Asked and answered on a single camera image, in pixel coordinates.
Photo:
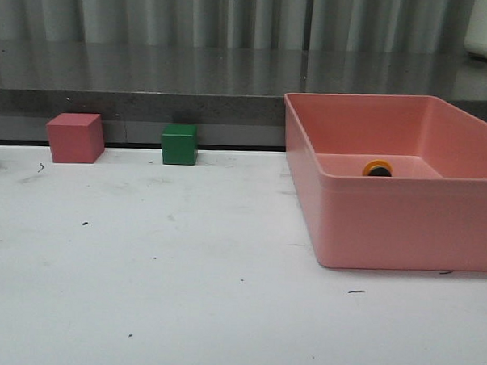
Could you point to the yellow push button switch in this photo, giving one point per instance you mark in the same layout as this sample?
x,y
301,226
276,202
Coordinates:
x,y
377,168

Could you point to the green cube block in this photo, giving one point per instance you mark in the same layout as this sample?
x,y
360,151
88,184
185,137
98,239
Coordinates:
x,y
179,144

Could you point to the grey stone counter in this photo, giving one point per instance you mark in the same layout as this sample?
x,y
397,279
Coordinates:
x,y
233,96

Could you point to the pink cube block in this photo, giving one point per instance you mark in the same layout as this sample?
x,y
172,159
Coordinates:
x,y
75,138

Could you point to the pink plastic bin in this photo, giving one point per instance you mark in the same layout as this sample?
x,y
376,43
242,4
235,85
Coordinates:
x,y
431,214

